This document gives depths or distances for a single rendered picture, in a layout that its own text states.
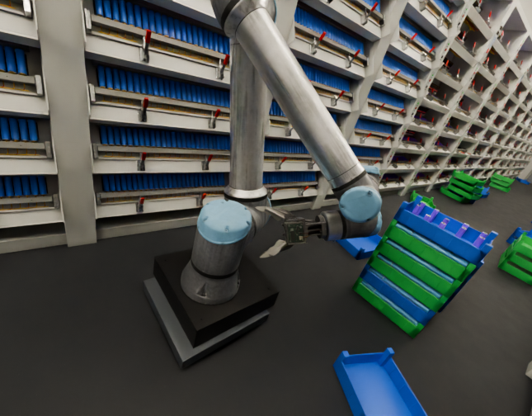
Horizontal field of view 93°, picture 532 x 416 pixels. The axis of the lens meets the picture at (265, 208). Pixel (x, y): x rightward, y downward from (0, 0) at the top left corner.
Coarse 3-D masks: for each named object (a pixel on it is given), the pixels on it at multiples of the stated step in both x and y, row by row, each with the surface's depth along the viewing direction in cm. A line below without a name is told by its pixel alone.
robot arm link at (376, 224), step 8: (376, 216) 74; (344, 224) 73; (352, 224) 73; (360, 224) 73; (368, 224) 73; (376, 224) 74; (344, 232) 73; (352, 232) 74; (360, 232) 74; (368, 232) 74; (376, 232) 75
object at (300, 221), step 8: (296, 216) 78; (320, 216) 75; (288, 224) 71; (296, 224) 71; (304, 224) 71; (312, 224) 72; (320, 224) 72; (288, 232) 71; (296, 232) 72; (304, 232) 72; (312, 232) 74; (320, 232) 74; (288, 240) 72; (296, 240) 72; (304, 240) 72
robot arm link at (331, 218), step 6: (330, 210) 77; (336, 210) 76; (324, 216) 75; (330, 216) 74; (336, 216) 74; (330, 222) 73; (336, 222) 73; (330, 228) 73; (336, 228) 73; (342, 228) 73; (330, 234) 73; (336, 234) 73; (330, 240) 76
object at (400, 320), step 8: (360, 280) 116; (352, 288) 120; (360, 288) 117; (368, 296) 115; (376, 296) 112; (376, 304) 113; (384, 304) 110; (384, 312) 111; (392, 312) 108; (392, 320) 109; (400, 320) 106; (408, 320) 104; (408, 328) 104; (416, 328) 102
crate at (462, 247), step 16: (400, 208) 99; (432, 208) 109; (416, 224) 96; (432, 224) 92; (448, 224) 105; (432, 240) 93; (448, 240) 90; (464, 240) 101; (464, 256) 87; (480, 256) 84
